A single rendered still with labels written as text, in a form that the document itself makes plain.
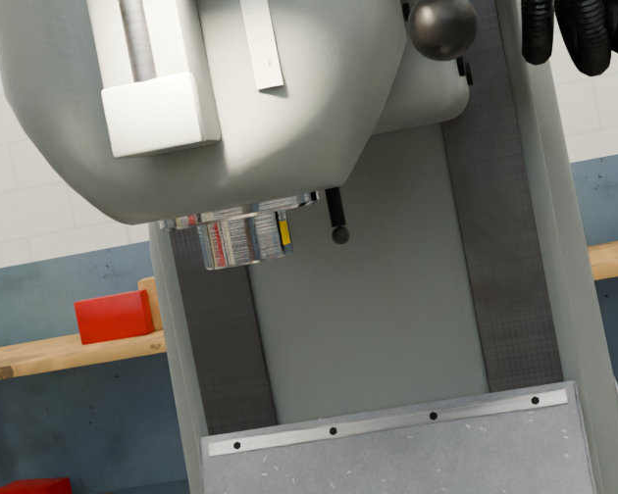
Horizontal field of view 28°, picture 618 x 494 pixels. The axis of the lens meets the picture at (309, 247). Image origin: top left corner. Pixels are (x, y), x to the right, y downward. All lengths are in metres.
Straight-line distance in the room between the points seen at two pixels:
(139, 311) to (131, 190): 3.92
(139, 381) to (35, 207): 0.84
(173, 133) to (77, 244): 4.65
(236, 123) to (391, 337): 0.49
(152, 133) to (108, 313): 4.02
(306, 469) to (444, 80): 0.41
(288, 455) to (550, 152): 0.33
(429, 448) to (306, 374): 0.12
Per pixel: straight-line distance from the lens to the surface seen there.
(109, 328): 4.54
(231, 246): 0.63
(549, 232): 1.01
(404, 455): 1.01
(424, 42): 0.52
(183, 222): 0.62
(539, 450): 1.00
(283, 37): 0.55
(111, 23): 0.53
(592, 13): 0.84
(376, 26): 0.58
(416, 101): 0.74
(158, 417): 5.16
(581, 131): 4.84
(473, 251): 1.00
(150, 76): 0.52
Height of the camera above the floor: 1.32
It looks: 3 degrees down
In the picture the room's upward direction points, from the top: 11 degrees counter-clockwise
